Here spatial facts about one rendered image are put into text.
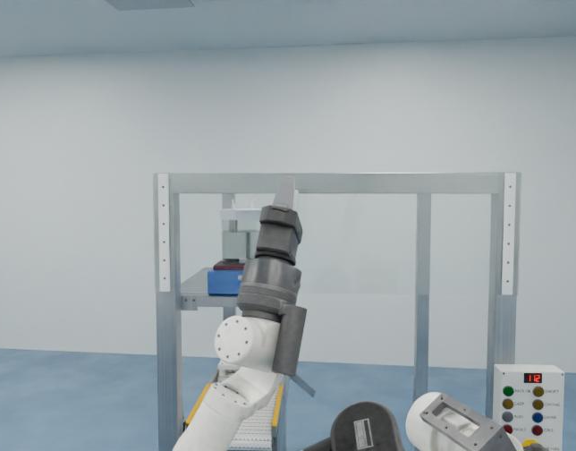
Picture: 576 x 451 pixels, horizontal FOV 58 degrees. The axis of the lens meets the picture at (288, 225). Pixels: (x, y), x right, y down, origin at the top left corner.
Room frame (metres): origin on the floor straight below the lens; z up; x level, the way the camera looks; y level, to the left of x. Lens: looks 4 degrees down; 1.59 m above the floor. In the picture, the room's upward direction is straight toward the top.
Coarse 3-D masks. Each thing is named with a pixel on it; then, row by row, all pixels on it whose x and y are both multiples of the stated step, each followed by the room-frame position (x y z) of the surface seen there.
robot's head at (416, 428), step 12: (420, 396) 0.57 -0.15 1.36; (432, 396) 0.56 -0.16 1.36; (420, 408) 0.55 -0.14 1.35; (444, 408) 0.54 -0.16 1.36; (408, 420) 0.56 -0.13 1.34; (420, 420) 0.54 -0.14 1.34; (444, 420) 0.52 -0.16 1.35; (456, 420) 0.52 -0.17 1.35; (468, 420) 0.52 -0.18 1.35; (408, 432) 0.56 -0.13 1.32; (420, 432) 0.54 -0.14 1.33; (432, 432) 0.52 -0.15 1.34; (468, 432) 0.50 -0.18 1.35; (420, 444) 0.54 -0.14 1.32; (432, 444) 0.52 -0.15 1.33; (444, 444) 0.51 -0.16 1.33; (456, 444) 0.50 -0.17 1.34
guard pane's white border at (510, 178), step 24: (168, 192) 1.49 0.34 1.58; (504, 192) 1.44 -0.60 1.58; (168, 216) 1.49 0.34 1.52; (504, 216) 1.44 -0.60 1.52; (168, 240) 1.49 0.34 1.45; (504, 240) 1.44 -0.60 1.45; (168, 264) 1.49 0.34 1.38; (504, 264) 1.44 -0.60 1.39; (168, 288) 1.49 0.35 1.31; (504, 288) 1.44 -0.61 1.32
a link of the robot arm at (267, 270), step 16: (272, 208) 0.77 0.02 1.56; (288, 208) 0.77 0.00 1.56; (272, 224) 0.77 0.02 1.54; (288, 224) 0.76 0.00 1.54; (272, 240) 0.76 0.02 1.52; (288, 240) 0.76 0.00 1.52; (256, 256) 0.79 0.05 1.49; (272, 256) 0.77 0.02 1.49; (288, 256) 0.77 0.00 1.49; (256, 272) 0.75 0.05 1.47; (272, 272) 0.74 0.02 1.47; (288, 272) 0.75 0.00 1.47; (272, 288) 0.74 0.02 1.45; (288, 288) 0.75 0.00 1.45
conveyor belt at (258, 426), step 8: (272, 400) 1.85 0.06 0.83; (264, 408) 1.78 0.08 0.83; (272, 408) 1.78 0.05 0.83; (256, 416) 1.71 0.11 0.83; (264, 416) 1.71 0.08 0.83; (272, 416) 1.71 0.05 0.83; (248, 424) 1.65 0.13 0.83; (256, 424) 1.65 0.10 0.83; (264, 424) 1.65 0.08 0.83; (240, 432) 1.59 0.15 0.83; (248, 432) 1.59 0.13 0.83; (256, 432) 1.59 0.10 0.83; (264, 432) 1.59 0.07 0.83; (232, 440) 1.57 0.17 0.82; (240, 440) 1.56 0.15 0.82; (248, 440) 1.56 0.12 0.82; (256, 440) 1.56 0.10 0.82; (264, 440) 1.56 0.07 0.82; (232, 448) 1.57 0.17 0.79; (240, 448) 1.57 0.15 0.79; (248, 448) 1.56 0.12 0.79; (256, 448) 1.56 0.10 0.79; (264, 448) 1.56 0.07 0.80
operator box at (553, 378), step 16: (496, 368) 1.42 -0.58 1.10; (512, 368) 1.41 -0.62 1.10; (528, 368) 1.41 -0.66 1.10; (544, 368) 1.41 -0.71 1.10; (496, 384) 1.42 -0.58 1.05; (512, 384) 1.39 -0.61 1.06; (528, 384) 1.38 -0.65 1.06; (544, 384) 1.38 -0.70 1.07; (560, 384) 1.38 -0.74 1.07; (496, 400) 1.41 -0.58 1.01; (512, 400) 1.39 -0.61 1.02; (528, 400) 1.38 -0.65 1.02; (544, 400) 1.38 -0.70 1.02; (560, 400) 1.38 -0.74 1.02; (496, 416) 1.41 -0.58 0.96; (528, 416) 1.38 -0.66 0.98; (544, 416) 1.38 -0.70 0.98; (560, 416) 1.38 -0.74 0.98; (512, 432) 1.39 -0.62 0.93; (528, 432) 1.38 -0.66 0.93; (544, 432) 1.38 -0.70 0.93; (560, 432) 1.38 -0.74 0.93; (560, 448) 1.38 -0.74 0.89
